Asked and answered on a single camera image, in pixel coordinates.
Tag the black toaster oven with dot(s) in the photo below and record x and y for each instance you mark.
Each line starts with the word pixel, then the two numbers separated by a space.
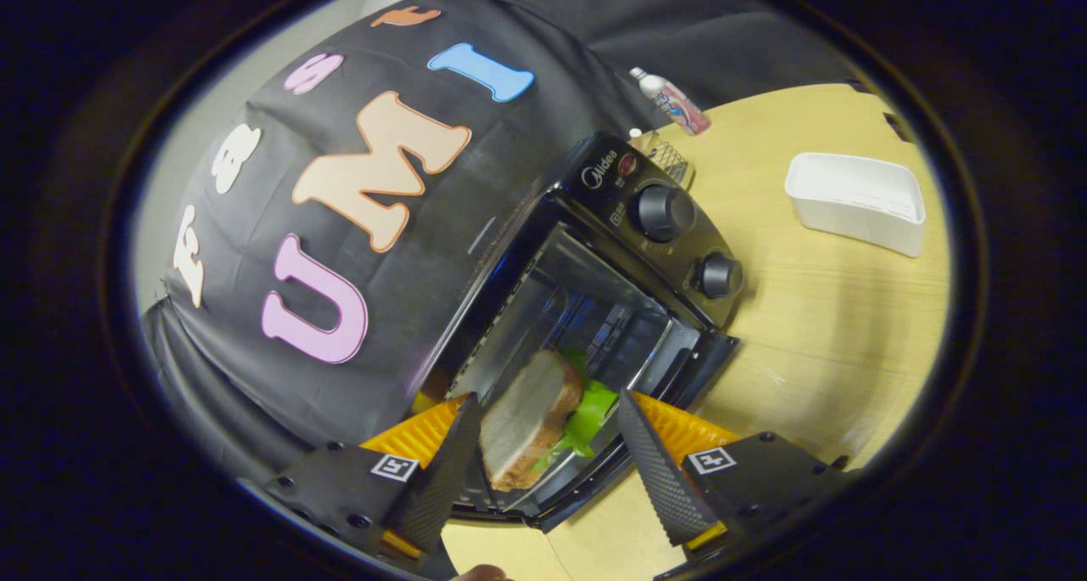
pixel 688 250

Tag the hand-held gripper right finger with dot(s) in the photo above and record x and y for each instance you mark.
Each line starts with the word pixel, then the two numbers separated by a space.
pixel 658 479

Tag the small white bottle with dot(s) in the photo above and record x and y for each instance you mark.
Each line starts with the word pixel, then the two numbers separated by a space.
pixel 635 137

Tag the white bottle pink label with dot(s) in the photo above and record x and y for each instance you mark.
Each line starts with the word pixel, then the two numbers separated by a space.
pixel 675 104

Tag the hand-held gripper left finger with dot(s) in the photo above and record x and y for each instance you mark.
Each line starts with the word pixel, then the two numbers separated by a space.
pixel 442 479

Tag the white bread lettuce sandwich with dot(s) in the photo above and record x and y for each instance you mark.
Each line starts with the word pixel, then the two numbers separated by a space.
pixel 522 420

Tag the black table clamp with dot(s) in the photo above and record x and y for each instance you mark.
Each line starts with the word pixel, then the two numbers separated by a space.
pixel 897 127

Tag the white plastic tray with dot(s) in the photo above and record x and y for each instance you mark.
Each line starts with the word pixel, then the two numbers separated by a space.
pixel 849 199

